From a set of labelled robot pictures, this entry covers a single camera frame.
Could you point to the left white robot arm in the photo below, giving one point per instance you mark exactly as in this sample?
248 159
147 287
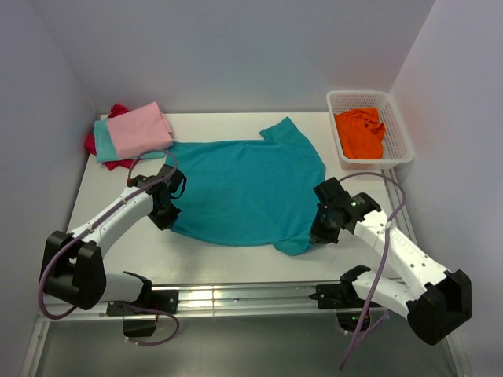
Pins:
73 269

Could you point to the aluminium mounting rail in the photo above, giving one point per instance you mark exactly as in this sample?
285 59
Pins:
217 300

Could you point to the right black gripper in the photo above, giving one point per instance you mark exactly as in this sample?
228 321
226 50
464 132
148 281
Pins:
318 235

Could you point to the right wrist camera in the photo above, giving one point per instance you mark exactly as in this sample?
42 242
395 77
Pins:
341 205

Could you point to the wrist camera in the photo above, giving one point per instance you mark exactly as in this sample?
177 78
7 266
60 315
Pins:
341 205
169 182

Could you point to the folded pink t shirt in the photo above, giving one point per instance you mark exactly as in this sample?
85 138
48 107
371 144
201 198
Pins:
149 114

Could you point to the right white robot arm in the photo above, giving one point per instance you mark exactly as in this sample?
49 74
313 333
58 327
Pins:
434 300

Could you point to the folded red t shirt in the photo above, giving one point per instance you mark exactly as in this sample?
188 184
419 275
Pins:
90 143

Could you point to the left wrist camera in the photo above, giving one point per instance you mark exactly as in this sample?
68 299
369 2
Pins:
169 182

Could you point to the orange crumpled t shirt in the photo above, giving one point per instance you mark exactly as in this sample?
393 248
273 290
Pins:
361 133

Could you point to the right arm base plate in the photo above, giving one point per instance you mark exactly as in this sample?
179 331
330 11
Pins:
334 296

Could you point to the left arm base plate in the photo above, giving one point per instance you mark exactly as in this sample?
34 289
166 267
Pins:
165 301

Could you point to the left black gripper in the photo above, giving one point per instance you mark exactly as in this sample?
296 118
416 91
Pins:
167 221

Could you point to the folded light teal t shirt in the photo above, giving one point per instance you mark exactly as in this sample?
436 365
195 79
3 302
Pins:
103 142

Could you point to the white plastic basket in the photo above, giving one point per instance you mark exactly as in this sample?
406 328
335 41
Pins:
397 146

